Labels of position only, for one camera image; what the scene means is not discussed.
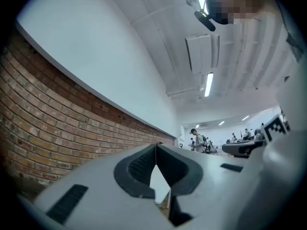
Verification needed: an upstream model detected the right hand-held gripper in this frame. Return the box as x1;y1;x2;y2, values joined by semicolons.
222;114;292;158

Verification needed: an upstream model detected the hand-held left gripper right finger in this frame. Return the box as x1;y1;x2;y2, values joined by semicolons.
155;144;263;227

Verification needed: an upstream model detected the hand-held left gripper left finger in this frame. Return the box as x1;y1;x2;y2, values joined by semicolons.
33;144;173;230

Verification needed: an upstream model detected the person's grey clothed torso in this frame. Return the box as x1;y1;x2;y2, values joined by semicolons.
263;8;307;135

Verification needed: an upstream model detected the white ceiling air conditioner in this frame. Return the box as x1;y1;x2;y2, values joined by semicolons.
184;34;221;74

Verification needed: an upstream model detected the person's head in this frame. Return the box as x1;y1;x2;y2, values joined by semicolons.
202;0;281;25

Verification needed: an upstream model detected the black head-worn camera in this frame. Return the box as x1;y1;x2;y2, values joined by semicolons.
193;10;217;32

